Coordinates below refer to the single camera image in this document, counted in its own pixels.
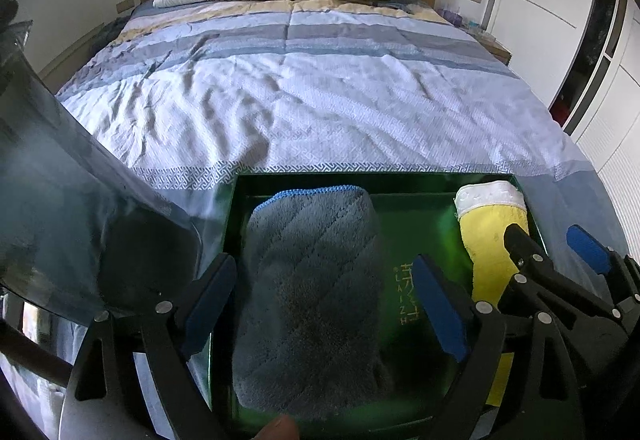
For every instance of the wooden nightstand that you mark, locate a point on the wooden nightstand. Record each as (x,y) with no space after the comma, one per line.
(500,53)

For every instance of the person's left hand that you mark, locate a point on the person's left hand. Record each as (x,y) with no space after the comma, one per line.
(275,429)

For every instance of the green tray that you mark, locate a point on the green tray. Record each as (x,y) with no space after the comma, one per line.
(415,220)

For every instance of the red object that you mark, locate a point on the red object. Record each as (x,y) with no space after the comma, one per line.
(562,108)

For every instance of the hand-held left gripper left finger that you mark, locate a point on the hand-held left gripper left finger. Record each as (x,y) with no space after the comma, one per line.
(205,315)

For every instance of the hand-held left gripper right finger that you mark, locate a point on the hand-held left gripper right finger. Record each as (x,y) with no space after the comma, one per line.
(442,310)

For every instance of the yellow cloth with white cuff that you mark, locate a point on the yellow cloth with white cuff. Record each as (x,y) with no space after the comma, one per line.
(487,245)

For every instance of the grey quilted cloth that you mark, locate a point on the grey quilted cloth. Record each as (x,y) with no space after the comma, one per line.
(310,280)

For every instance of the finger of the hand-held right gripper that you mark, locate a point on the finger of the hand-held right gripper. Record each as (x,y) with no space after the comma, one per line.
(587,247)
(525,252)

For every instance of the striped blue bed cover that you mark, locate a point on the striped blue bed cover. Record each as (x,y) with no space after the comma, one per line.
(325,95)

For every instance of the dark cloth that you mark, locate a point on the dark cloth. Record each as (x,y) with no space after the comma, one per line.
(112,31)

